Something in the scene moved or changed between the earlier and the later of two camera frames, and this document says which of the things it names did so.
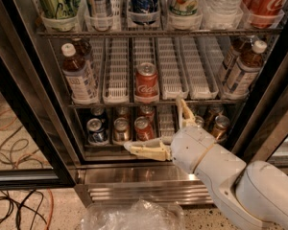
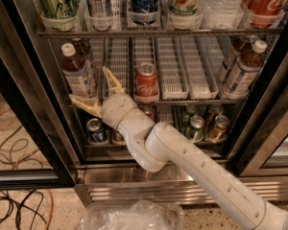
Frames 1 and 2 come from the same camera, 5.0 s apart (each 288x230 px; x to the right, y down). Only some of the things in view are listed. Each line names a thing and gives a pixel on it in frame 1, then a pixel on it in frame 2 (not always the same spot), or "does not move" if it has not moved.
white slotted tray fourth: (172, 75) does not move
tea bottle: (79, 80) does not move
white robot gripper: (189, 149) -> (115, 107)
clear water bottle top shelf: (224, 0) does not move
